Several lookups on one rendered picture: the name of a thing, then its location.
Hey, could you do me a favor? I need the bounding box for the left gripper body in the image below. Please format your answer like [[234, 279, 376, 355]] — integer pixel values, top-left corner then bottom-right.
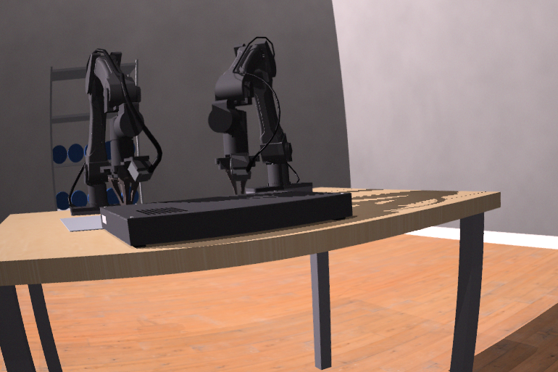
[[215, 133, 254, 170]]

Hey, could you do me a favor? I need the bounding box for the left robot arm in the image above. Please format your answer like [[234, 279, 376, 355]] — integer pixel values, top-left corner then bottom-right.
[[208, 41, 312, 192]]

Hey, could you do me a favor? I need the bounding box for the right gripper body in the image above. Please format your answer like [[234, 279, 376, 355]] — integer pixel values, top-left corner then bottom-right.
[[100, 139, 151, 178]]

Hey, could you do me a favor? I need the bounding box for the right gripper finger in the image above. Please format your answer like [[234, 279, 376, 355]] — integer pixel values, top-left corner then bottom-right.
[[120, 176, 140, 204], [108, 177, 130, 205]]

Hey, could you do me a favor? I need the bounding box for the black metal enclosure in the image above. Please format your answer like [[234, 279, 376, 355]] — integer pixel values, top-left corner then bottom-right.
[[100, 191, 352, 248]]

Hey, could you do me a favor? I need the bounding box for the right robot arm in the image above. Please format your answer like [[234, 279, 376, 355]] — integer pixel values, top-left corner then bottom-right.
[[70, 51, 154, 212]]

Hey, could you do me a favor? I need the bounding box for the grey flat mat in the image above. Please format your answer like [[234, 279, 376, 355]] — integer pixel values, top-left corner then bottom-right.
[[60, 215, 103, 232]]

